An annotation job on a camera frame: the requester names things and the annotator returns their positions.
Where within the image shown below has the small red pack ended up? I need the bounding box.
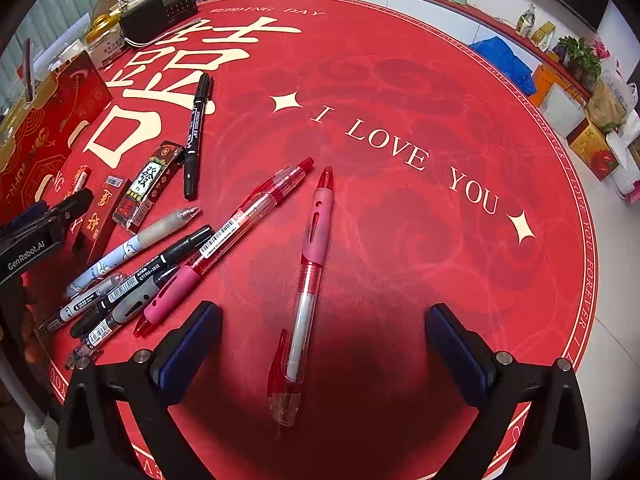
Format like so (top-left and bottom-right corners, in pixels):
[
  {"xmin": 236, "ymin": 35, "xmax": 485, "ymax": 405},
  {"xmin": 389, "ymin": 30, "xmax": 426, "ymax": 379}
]
[{"xmin": 70, "ymin": 164, "xmax": 93, "ymax": 196}]

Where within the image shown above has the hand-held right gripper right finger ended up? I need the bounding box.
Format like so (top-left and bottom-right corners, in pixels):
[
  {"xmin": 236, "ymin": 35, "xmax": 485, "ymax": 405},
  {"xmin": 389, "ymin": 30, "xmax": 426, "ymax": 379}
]
[{"xmin": 425, "ymin": 303, "xmax": 592, "ymax": 480}]

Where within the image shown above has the small red box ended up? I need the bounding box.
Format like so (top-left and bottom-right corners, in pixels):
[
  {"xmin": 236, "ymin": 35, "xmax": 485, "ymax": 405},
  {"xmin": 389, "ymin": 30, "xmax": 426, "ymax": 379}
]
[{"xmin": 75, "ymin": 175, "xmax": 132, "ymax": 266}]

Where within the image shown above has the orange box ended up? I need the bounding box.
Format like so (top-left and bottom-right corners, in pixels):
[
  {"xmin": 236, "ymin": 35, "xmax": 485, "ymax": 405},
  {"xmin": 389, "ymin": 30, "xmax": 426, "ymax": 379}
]
[{"xmin": 530, "ymin": 62, "xmax": 558, "ymax": 106}]

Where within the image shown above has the white board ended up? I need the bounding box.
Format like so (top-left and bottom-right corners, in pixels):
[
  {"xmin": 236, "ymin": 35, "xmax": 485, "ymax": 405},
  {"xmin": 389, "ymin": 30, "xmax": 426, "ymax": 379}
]
[{"xmin": 597, "ymin": 0, "xmax": 640, "ymax": 81}]

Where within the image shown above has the black marker white label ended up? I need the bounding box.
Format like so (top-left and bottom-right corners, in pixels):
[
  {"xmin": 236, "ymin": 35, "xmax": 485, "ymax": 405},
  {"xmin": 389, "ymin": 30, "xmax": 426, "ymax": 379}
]
[{"xmin": 70, "ymin": 225, "xmax": 215, "ymax": 338}]

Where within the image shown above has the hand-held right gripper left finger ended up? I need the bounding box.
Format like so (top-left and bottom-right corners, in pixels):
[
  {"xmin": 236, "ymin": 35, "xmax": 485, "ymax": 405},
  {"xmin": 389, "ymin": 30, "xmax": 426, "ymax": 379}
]
[{"xmin": 55, "ymin": 301, "xmax": 223, "ymax": 480}]

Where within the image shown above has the red gel pen barcode label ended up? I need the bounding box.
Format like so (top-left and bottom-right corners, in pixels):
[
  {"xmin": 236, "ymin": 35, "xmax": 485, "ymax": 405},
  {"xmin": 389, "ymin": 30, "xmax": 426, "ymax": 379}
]
[{"xmin": 133, "ymin": 157, "xmax": 316, "ymax": 338}]

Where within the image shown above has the white paper bag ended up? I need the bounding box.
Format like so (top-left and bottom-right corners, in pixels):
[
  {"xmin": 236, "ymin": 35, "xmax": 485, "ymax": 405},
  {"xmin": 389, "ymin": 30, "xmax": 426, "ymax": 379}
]
[{"xmin": 540, "ymin": 82, "xmax": 586, "ymax": 138}]

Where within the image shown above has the grey curtain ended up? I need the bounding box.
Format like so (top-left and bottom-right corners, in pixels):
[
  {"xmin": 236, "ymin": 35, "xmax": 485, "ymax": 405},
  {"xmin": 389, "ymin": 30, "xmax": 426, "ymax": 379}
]
[{"xmin": 0, "ymin": 0, "xmax": 101, "ymax": 91}]

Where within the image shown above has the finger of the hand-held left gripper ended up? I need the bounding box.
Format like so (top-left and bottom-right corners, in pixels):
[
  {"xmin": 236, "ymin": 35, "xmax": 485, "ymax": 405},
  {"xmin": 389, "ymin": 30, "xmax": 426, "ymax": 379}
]
[
  {"xmin": 0, "ymin": 202, "xmax": 51, "ymax": 236},
  {"xmin": 37, "ymin": 188, "xmax": 95, "ymax": 233}
]

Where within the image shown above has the black marker white print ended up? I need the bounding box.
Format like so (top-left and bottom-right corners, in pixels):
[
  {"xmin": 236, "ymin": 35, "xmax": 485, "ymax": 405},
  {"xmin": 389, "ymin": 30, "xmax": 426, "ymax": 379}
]
[{"xmin": 183, "ymin": 73, "xmax": 215, "ymax": 201}]

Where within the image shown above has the clear red pen pink grip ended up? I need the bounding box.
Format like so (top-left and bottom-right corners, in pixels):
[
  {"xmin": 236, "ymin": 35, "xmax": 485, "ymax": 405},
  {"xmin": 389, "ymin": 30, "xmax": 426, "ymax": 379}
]
[{"xmin": 266, "ymin": 166, "xmax": 335, "ymax": 427}]

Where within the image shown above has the grey grip pen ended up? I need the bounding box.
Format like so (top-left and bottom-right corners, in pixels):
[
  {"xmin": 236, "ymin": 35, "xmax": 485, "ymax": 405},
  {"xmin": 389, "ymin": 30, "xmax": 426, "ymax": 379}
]
[{"xmin": 65, "ymin": 266, "xmax": 182, "ymax": 370}]

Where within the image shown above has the clear pen white label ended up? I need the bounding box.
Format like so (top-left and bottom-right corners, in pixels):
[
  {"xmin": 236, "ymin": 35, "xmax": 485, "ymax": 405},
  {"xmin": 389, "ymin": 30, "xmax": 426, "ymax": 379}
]
[{"xmin": 37, "ymin": 272, "xmax": 126, "ymax": 336}]

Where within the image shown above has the potted green plant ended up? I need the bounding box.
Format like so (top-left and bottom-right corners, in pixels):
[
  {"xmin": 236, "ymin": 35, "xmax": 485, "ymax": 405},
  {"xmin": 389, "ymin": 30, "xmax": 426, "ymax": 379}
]
[{"xmin": 557, "ymin": 35, "xmax": 603, "ymax": 83}]

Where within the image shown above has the light blue patterned pen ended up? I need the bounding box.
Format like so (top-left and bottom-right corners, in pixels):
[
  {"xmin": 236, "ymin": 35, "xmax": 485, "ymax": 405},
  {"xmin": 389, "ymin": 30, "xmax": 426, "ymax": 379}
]
[{"xmin": 65, "ymin": 205, "xmax": 202, "ymax": 300}]

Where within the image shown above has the gold lidded jar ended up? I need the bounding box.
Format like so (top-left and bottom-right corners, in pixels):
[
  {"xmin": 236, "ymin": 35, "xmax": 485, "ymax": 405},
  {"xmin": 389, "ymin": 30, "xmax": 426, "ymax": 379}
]
[{"xmin": 82, "ymin": 10, "xmax": 126, "ymax": 68}]

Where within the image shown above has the black radio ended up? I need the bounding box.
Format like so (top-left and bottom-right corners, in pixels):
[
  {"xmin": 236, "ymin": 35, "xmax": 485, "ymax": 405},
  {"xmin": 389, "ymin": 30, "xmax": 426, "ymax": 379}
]
[{"xmin": 119, "ymin": 0, "xmax": 198, "ymax": 46}]

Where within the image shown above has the black and red pack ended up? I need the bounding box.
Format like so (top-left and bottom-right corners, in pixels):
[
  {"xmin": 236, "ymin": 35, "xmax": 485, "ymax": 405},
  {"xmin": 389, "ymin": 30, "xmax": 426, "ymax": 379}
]
[{"xmin": 112, "ymin": 141, "xmax": 187, "ymax": 235}]

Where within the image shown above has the dark red pen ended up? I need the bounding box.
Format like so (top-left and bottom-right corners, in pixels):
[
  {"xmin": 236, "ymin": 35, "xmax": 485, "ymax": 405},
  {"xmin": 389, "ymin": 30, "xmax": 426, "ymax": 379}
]
[{"xmin": 22, "ymin": 37, "xmax": 36, "ymax": 103}]

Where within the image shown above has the blue plastic bag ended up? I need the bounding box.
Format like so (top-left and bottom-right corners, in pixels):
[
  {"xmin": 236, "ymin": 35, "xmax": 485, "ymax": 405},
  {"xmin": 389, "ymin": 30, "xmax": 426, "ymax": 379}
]
[{"xmin": 470, "ymin": 35, "xmax": 538, "ymax": 93}]

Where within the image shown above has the yellow snack bag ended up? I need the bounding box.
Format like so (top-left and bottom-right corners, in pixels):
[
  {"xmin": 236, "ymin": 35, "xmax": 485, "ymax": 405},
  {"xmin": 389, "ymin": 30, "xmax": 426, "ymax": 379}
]
[{"xmin": 531, "ymin": 21, "xmax": 557, "ymax": 51}]

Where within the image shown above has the red cardboard box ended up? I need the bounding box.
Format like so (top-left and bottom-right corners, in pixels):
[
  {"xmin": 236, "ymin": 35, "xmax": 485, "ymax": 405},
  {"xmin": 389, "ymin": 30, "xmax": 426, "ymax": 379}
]
[{"xmin": 0, "ymin": 52, "xmax": 115, "ymax": 226}]

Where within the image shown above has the gold and red gift box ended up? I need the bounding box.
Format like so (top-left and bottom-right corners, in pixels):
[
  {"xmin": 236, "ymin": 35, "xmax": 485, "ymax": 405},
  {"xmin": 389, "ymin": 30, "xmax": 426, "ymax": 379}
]
[{"xmin": 567, "ymin": 122, "xmax": 621, "ymax": 181}]

